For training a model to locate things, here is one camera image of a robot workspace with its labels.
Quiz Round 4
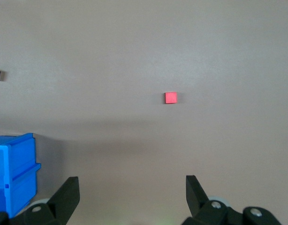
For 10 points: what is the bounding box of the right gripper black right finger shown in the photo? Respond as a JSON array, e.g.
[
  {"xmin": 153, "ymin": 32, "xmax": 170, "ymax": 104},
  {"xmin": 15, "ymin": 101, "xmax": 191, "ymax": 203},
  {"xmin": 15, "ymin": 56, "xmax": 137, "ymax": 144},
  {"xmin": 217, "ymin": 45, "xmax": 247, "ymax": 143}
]
[{"xmin": 182, "ymin": 175, "xmax": 243, "ymax": 225}]

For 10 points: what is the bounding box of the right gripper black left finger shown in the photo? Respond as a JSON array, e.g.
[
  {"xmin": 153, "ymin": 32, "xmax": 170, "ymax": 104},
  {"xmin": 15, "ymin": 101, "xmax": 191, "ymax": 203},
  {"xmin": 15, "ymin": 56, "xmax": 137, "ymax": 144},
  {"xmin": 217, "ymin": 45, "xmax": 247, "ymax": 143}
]
[{"xmin": 11, "ymin": 177, "xmax": 80, "ymax": 225}]

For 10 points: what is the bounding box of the red cube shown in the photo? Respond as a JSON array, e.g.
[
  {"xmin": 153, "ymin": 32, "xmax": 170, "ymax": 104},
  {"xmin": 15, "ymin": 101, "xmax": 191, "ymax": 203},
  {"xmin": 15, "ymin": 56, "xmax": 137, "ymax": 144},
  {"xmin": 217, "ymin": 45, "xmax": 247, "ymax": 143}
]
[{"xmin": 164, "ymin": 91, "xmax": 178, "ymax": 105}]

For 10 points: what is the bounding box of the blue plastic storage bin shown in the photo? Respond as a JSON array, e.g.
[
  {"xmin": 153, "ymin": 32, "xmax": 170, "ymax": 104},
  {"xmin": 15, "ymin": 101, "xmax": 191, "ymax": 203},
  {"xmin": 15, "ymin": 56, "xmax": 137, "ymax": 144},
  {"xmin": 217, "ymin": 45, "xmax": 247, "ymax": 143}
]
[{"xmin": 0, "ymin": 133, "xmax": 42, "ymax": 218}]

